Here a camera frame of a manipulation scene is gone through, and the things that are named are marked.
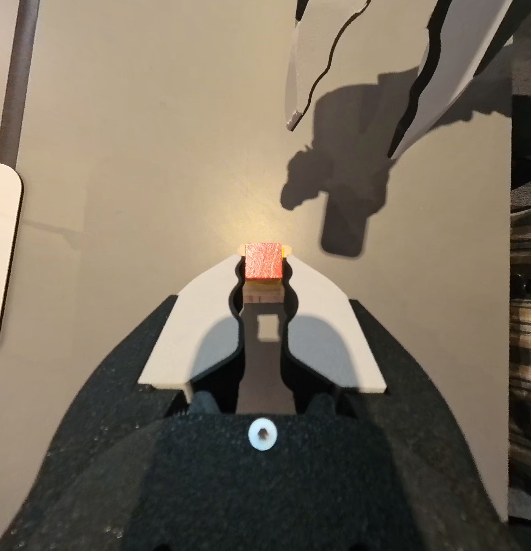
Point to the natural wooden cube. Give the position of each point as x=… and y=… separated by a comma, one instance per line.
x=264, y=295

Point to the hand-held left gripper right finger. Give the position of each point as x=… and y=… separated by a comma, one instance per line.
x=338, y=340

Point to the white placemat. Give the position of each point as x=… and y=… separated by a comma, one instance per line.
x=3, y=241

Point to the plaid cloth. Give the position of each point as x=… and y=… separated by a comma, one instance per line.
x=525, y=344

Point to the yellow wooden cube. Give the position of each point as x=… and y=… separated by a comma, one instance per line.
x=265, y=282

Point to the red wooden cube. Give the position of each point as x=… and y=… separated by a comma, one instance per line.
x=263, y=261

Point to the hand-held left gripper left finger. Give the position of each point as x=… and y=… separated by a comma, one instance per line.
x=183, y=340

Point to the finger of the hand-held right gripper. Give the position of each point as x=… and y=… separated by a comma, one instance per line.
x=312, y=47
x=459, y=51

